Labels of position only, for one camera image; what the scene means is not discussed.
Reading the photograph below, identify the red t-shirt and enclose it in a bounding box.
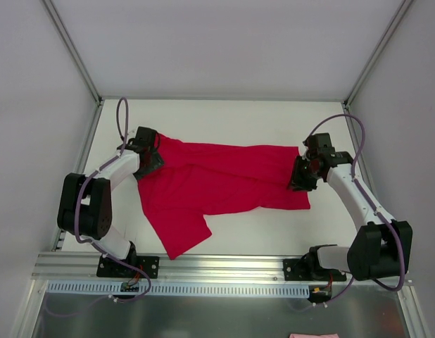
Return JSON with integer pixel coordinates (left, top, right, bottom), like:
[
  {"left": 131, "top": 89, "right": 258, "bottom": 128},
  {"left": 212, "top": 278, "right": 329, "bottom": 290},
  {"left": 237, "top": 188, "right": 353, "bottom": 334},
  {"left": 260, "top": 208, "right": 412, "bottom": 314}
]
[{"left": 138, "top": 135, "right": 310, "bottom": 260}]

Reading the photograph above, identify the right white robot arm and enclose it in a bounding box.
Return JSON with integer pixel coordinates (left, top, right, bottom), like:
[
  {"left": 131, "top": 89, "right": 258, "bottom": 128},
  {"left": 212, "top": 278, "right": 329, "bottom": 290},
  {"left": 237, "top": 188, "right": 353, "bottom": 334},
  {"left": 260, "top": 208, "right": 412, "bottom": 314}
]
[{"left": 289, "top": 153, "right": 412, "bottom": 291}]

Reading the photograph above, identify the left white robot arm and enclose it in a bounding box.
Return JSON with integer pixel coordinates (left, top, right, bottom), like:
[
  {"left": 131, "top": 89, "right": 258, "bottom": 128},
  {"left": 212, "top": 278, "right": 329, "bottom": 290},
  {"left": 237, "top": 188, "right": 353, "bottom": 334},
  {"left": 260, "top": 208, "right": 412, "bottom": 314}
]
[{"left": 57, "top": 146, "right": 164, "bottom": 277}]

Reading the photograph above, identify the pink folded cloth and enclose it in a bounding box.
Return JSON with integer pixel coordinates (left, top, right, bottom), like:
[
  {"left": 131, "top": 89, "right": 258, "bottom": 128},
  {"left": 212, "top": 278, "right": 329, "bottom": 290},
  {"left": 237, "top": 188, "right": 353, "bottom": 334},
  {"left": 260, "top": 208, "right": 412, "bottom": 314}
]
[{"left": 289, "top": 333, "right": 339, "bottom": 338}]

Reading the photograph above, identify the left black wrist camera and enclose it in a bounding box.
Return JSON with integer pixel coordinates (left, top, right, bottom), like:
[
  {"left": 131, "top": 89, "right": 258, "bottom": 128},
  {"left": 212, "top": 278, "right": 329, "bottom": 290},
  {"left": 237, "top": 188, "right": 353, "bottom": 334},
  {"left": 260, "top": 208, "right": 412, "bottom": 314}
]
[{"left": 133, "top": 127, "right": 160, "bottom": 151}]

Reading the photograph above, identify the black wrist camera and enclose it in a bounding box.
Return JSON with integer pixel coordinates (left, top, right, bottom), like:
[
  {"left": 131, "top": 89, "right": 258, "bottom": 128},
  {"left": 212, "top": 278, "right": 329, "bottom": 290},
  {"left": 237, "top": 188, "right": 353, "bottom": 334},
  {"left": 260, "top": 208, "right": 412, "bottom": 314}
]
[
  {"left": 133, "top": 127, "right": 160, "bottom": 151},
  {"left": 303, "top": 133, "right": 335, "bottom": 160}
]

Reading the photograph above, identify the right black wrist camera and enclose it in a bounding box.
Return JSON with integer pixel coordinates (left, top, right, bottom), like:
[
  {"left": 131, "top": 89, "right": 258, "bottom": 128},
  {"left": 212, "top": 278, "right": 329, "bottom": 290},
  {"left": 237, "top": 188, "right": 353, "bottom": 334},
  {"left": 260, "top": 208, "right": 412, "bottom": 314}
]
[{"left": 303, "top": 133, "right": 335, "bottom": 160}]

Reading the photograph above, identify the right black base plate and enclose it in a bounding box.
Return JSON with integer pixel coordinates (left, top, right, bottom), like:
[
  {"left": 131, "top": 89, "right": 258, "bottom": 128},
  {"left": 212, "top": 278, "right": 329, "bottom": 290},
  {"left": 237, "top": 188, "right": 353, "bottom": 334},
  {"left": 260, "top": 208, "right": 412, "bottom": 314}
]
[{"left": 282, "top": 258, "right": 347, "bottom": 282}]

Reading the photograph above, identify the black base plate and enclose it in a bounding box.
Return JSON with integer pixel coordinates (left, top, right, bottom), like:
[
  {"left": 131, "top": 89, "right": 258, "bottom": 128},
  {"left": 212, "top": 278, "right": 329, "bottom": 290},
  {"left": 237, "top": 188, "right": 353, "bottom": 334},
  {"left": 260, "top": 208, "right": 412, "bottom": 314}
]
[
  {"left": 96, "top": 255, "right": 160, "bottom": 279},
  {"left": 282, "top": 258, "right": 347, "bottom": 282}
]

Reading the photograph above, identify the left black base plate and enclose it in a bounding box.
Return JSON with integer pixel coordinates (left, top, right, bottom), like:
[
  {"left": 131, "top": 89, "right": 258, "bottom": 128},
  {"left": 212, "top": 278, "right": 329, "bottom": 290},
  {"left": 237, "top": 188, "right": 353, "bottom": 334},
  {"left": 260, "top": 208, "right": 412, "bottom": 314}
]
[{"left": 96, "top": 255, "right": 160, "bottom": 279}]

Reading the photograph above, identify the slotted cable duct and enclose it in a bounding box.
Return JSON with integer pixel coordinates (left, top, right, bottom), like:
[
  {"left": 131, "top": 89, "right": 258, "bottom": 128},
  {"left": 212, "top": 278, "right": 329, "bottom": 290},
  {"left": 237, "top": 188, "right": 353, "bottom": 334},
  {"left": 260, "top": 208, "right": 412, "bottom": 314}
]
[{"left": 46, "top": 280, "right": 310, "bottom": 299}]

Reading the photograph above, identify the aluminium front rail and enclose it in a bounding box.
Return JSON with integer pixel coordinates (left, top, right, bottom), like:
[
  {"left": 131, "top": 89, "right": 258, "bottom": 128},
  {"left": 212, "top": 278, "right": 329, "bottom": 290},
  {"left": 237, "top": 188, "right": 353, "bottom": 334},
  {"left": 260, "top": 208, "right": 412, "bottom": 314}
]
[{"left": 31, "top": 251, "right": 412, "bottom": 284}]

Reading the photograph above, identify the left aluminium frame post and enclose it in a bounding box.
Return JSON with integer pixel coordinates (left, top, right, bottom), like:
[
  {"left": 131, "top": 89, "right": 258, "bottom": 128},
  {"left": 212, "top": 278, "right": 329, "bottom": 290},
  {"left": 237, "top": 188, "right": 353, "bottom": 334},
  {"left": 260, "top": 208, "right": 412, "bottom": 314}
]
[{"left": 40, "top": 0, "right": 102, "bottom": 106}]

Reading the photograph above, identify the aluminium frame post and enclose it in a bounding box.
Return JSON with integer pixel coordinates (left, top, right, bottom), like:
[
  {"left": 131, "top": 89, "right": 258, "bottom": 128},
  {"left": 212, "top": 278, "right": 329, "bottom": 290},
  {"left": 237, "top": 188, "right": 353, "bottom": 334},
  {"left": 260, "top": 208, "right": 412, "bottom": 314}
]
[
  {"left": 343, "top": 0, "right": 415, "bottom": 108},
  {"left": 40, "top": 0, "right": 102, "bottom": 106}
]

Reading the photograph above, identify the right aluminium frame post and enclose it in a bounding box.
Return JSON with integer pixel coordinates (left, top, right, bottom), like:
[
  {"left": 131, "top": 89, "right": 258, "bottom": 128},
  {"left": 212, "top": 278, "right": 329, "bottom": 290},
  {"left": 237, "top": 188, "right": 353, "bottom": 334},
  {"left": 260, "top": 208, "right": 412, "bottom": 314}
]
[{"left": 343, "top": 0, "right": 415, "bottom": 108}]

